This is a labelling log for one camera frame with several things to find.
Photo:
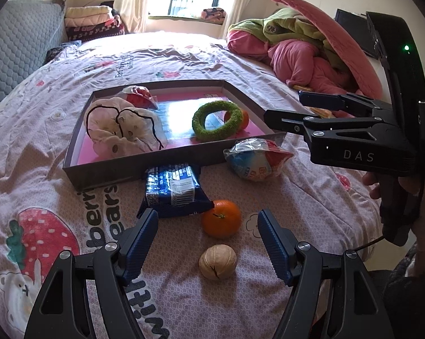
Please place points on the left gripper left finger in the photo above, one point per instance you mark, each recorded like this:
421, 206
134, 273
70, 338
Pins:
62, 310

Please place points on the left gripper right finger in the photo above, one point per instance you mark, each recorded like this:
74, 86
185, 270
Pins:
332, 296

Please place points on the kinder surprise egg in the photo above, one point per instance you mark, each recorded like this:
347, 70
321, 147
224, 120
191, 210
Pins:
257, 159

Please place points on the brown walnut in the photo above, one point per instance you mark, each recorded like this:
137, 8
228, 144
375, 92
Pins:
218, 262

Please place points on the large orange tangerine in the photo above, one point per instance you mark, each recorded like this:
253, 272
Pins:
243, 118

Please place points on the green fuzzy scrunchie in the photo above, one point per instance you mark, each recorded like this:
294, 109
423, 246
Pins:
208, 124

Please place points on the cream fabric scrunchie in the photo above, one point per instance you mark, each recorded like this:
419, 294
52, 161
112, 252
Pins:
118, 129

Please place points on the red snack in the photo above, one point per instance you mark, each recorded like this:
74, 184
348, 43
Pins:
139, 96

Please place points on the person's right hand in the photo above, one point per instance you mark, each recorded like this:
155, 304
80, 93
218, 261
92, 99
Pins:
413, 186

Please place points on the pink and green blanket pile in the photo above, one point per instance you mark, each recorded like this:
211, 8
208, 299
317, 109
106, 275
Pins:
305, 47

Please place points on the black television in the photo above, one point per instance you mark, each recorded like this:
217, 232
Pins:
357, 27

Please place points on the small orange tangerine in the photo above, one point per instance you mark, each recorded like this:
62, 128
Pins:
223, 220

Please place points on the blue snack packet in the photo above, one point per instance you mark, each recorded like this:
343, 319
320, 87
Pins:
174, 190

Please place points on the dark cardboard box tray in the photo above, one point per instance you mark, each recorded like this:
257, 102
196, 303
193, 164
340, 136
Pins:
133, 167

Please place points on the floral cushion on sill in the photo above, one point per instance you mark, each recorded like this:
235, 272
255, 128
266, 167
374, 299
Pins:
216, 15

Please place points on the grey quilted headboard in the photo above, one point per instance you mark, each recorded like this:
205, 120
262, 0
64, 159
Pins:
28, 30

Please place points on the folded blankets stack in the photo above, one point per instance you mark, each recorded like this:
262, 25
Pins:
93, 22

